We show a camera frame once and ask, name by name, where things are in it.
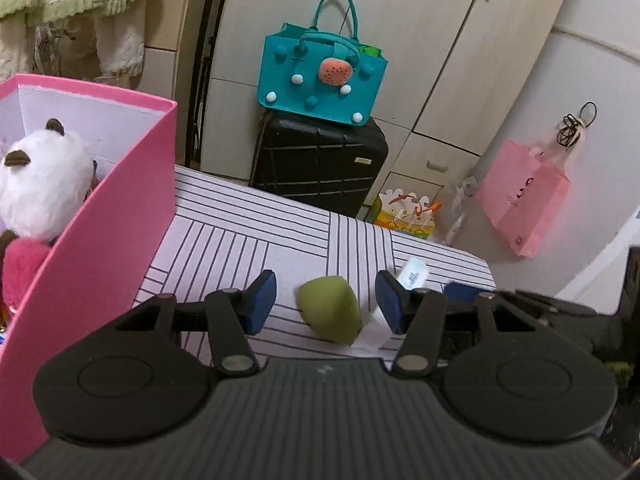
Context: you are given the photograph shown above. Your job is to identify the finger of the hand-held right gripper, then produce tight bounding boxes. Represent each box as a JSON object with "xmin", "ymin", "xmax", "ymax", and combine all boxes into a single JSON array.
[{"xmin": 444, "ymin": 282, "xmax": 598, "ymax": 317}]

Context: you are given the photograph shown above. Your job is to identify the pink shopping bag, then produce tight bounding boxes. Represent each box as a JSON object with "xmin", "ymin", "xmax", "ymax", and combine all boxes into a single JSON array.
[{"xmin": 475, "ymin": 139, "xmax": 572, "ymax": 258}]

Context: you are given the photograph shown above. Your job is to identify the small white tissue packet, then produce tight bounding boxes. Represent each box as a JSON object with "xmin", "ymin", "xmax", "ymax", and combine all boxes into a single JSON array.
[{"xmin": 352, "ymin": 256, "xmax": 431, "ymax": 352}]

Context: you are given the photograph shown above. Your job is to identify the white fluffy pants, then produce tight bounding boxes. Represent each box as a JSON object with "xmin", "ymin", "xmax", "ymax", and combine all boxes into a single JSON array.
[{"xmin": 0, "ymin": 0, "xmax": 147, "ymax": 78}]

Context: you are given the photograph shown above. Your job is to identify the yellow gift bag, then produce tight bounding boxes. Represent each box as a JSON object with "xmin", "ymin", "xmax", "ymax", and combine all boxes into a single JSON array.
[{"xmin": 372, "ymin": 189, "xmax": 443, "ymax": 241}]

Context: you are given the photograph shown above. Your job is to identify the white refrigerator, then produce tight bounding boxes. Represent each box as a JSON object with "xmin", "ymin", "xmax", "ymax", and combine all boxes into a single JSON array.
[{"xmin": 480, "ymin": 0, "xmax": 640, "ymax": 311}]

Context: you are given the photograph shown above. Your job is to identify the black hard suitcase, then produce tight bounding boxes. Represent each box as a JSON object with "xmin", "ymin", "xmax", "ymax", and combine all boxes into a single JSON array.
[{"xmin": 249, "ymin": 109, "xmax": 390, "ymax": 219}]

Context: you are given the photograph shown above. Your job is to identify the clear plastic bag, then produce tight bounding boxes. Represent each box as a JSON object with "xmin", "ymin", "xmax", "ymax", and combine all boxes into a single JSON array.
[{"xmin": 442, "ymin": 175, "xmax": 478, "ymax": 246}]

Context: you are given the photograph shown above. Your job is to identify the black hair ties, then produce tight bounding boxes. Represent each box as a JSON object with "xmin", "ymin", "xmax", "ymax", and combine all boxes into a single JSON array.
[{"xmin": 557, "ymin": 101, "xmax": 598, "ymax": 151}]

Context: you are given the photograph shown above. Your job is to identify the beige wardrobe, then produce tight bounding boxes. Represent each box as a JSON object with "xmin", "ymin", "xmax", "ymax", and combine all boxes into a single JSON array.
[{"xmin": 145, "ymin": 0, "xmax": 578, "ymax": 231}]

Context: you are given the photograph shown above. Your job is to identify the teal felt handbag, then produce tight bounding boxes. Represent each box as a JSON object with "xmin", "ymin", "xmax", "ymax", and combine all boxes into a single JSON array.
[{"xmin": 256, "ymin": 0, "xmax": 388, "ymax": 128}]

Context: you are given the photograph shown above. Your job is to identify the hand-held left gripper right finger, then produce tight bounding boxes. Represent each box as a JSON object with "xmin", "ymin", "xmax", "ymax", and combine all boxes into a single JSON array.
[{"xmin": 376, "ymin": 270, "xmax": 556, "ymax": 378}]

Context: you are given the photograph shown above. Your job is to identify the pink cardboard box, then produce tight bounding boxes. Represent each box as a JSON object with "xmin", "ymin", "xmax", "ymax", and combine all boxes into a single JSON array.
[{"xmin": 0, "ymin": 74, "xmax": 178, "ymax": 463}]

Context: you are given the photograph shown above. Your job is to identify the green makeup sponge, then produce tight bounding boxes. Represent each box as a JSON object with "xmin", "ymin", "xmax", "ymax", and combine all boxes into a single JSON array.
[{"xmin": 295, "ymin": 275, "xmax": 362, "ymax": 346}]

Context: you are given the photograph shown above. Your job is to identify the white panda plush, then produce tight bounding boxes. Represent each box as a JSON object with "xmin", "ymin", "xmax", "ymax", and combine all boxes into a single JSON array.
[{"xmin": 0, "ymin": 118, "xmax": 98, "ymax": 246}]

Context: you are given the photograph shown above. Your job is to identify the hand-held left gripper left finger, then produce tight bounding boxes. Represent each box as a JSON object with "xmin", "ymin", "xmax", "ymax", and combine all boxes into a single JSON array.
[{"xmin": 112, "ymin": 270, "xmax": 277, "ymax": 376}]

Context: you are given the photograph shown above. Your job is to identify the striped tablecloth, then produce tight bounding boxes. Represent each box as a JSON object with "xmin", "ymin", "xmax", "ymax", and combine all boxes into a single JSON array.
[{"xmin": 132, "ymin": 165, "xmax": 498, "ymax": 361}]

